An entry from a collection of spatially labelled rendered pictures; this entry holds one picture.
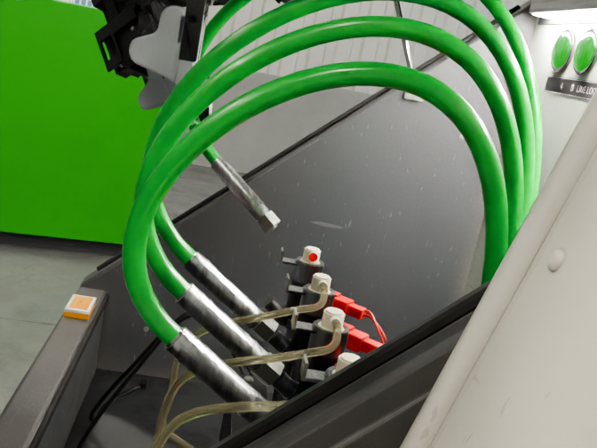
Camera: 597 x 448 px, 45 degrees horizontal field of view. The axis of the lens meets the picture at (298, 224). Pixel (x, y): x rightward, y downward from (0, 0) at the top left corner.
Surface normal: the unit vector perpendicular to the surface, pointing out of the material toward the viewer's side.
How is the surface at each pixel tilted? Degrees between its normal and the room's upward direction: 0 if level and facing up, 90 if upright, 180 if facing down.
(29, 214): 90
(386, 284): 90
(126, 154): 90
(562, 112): 90
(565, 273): 77
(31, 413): 0
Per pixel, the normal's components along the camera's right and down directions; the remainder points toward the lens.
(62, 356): 0.20, -0.95
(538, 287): -0.90, -0.39
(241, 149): 0.14, 0.26
